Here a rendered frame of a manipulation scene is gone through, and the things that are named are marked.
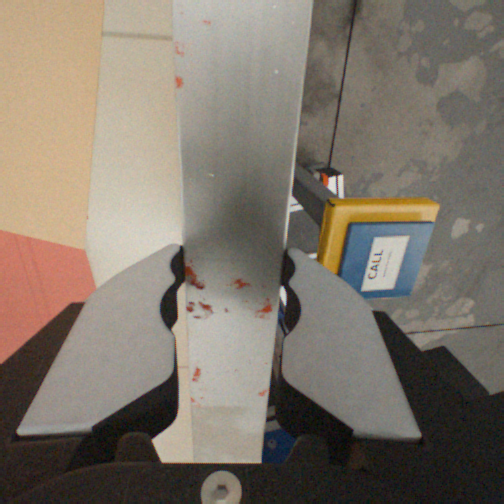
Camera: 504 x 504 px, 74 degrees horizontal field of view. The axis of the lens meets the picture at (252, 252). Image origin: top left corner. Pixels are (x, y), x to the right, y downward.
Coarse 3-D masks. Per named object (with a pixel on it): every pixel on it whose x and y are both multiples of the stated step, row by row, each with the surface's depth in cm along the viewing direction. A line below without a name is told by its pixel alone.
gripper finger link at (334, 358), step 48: (288, 288) 10; (336, 288) 10; (288, 336) 8; (336, 336) 8; (288, 384) 7; (336, 384) 7; (384, 384) 7; (288, 432) 8; (336, 432) 7; (384, 432) 6
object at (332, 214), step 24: (312, 168) 66; (312, 192) 54; (312, 216) 53; (336, 216) 36; (360, 216) 36; (384, 216) 37; (408, 216) 37; (432, 216) 38; (336, 240) 37; (336, 264) 39
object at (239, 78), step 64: (192, 0) 9; (256, 0) 9; (192, 64) 9; (256, 64) 9; (192, 128) 10; (256, 128) 10; (192, 192) 11; (256, 192) 11; (192, 256) 12; (256, 256) 12; (192, 320) 14; (256, 320) 14; (192, 384) 15; (256, 384) 16; (256, 448) 18
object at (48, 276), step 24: (0, 240) 16; (24, 240) 16; (0, 264) 16; (24, 264) 16; (48, 264) 16; (72, 264) 16; (0, 288) 17; (24, 288) 17; (48, 288) 17; (72, 288) 17; (0, 312) 18; (24, 312) 18; (48, 312) 18; (0, 336) 18; (24, 336) 18; (0, 360) 19
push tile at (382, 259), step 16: (352, 224) 35; (368, 224) 35; (384, 224) 35; (400, 224) 36; (416, 224) 36; (432, 224) 36; (352, 240) 35; (368, 240) 36; (384, 240) 36; (400, 240) 37; (416, 240) 37; (352, 256) 36; (368, 256) 37; (384, 256) 37; (400, 256) 38; (416, 256) 38; (352, 272) 38; (368, 272) 38; (384, 272) 38; (400, 272) 39; (416, 272) 39; (368, 288) 39; (384, 288) 40; (400, 288) 40
